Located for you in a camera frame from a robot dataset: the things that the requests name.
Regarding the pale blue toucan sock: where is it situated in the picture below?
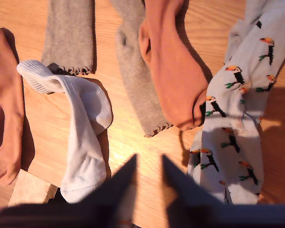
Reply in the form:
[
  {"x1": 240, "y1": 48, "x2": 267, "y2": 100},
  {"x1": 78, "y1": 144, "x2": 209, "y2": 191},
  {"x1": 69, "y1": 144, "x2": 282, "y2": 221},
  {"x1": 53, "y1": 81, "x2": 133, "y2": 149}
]
[
  {"x1": 224, "y1": 0, "x2": 285, "y2": 124},
  {"x1": 187, "y1": 64, "x2": 263, "y2": 205}
]

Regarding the white ribbed sock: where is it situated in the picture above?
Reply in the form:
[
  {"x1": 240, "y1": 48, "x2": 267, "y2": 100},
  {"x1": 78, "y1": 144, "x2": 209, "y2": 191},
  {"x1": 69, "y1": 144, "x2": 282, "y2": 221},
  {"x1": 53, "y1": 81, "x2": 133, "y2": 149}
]
[{"x1": 16, "y1": 60, "x2": 114, "y2": 204}]

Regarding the grey frilled cuff sock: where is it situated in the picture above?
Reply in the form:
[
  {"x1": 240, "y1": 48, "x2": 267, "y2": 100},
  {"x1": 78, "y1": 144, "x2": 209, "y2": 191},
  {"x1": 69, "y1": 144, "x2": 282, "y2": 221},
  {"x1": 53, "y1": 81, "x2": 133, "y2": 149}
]
[
  {"x1": 41, "y1": 0, "x2": 97, "y2": 76},
  {"x1": 109, "y1": 0, "x2": 174, "y2": 138}
]

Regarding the salmon pink ankle sock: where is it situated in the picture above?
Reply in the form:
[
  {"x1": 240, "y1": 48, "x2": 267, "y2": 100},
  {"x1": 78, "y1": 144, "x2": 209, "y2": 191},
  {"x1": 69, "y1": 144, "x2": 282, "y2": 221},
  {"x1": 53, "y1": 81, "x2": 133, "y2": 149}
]
[
  {"x1": 138, "y1": 0, "x2": 209, "y2": 132},
  {"x1": 0, "y1": 25, "x2": 26, "y2": 186}
]

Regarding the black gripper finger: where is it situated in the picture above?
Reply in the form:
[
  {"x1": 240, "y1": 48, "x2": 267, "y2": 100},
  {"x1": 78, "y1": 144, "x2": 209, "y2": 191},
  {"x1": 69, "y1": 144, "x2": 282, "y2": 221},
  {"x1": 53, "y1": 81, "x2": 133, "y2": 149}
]
[
  {"x1": 80, "y1": 153, "x2": 138, "y2": 228},
  {"x1": 162, "y1": 154, "x2": 223, "y2": 228}
]

